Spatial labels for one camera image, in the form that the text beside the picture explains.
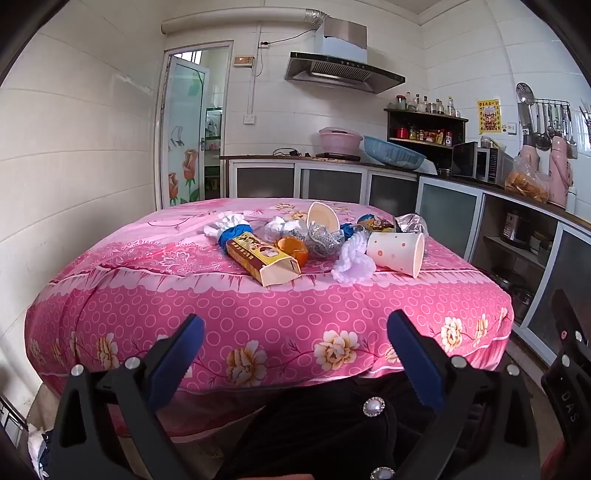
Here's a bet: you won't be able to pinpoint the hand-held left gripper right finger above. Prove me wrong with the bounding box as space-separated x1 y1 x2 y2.
387 310 543 480

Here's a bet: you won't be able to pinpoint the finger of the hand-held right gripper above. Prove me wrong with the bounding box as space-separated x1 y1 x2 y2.
551 289 591 366

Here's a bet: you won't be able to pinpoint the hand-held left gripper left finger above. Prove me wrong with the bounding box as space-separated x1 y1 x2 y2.
46 314 206 480

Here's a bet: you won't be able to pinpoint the white dotted paper cup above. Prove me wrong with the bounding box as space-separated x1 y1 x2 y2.
367 231 426 278

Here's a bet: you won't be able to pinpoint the white knitted yarn bundle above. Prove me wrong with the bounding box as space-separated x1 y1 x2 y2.
332 231 377 284

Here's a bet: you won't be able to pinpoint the yellow brown carton box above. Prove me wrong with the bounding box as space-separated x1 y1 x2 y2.
225 232 301 287

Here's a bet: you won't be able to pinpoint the clear plastic bag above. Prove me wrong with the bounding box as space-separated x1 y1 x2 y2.
392 213 430 238

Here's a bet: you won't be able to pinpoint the printed snack wrapper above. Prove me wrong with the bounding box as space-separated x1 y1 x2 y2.
353 213 397 234

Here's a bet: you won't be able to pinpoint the white cloth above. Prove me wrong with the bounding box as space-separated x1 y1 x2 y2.
202 211 254 237

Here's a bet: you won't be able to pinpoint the white tissue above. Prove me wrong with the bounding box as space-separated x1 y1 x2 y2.
264 215 289 243

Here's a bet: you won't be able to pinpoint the red paper cup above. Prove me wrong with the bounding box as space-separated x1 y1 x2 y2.
306 201 341 241

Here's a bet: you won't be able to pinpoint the pink floral blanket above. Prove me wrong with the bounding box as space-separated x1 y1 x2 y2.
25 198 515 439

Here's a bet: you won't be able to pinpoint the stacked bowls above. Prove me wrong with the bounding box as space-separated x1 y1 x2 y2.
531 231 552 266

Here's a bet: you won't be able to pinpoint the silver rice cooker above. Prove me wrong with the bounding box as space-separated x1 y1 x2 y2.
502 211 532 250

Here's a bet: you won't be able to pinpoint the person's black clothing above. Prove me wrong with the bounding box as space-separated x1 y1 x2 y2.
217 376 462 480

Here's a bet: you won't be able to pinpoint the clear bag of snacks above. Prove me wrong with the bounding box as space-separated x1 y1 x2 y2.
504 157 550 204

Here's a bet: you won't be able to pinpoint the white frosted glass cabinet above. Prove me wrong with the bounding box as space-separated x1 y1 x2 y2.
416 173 591 365
221 154 419 208

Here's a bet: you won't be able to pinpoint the pink thermos flask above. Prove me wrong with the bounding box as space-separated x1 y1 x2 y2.
549 136 573 208
519 144 542 185

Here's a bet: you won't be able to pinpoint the silver microwave oven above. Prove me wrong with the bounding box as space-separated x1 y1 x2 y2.
451 141 502 185

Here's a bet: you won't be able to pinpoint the rack of hanging utensils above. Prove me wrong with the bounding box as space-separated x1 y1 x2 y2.
515 82 580 160

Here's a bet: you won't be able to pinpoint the blue plastic basket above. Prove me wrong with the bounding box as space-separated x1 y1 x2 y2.
362 135 428 168

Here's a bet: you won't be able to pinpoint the flower print glass door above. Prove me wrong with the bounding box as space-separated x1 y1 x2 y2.
159 39 234 210

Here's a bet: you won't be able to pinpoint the row of seasoning jars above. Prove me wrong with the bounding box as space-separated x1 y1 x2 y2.
397 124 455 147

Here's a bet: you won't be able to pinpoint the pink lidded pot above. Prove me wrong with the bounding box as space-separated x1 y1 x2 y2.
318 127 364 158

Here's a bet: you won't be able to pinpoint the dark wooden spice shelf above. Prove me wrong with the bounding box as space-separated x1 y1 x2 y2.
385 107 469 171

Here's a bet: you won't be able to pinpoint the row of condiment bottles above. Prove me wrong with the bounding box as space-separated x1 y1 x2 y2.
394 92 462 118

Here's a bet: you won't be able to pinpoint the steel range hood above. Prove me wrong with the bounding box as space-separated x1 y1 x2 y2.
284 21 407 95

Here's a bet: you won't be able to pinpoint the yellow wall poster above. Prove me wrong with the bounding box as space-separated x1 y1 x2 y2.
477 98 505 136

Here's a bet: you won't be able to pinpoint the black power cable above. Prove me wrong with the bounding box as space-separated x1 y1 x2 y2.
261 28 321 48

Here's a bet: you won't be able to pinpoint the white exhaust duct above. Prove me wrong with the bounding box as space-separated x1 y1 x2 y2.
161 7 331 35

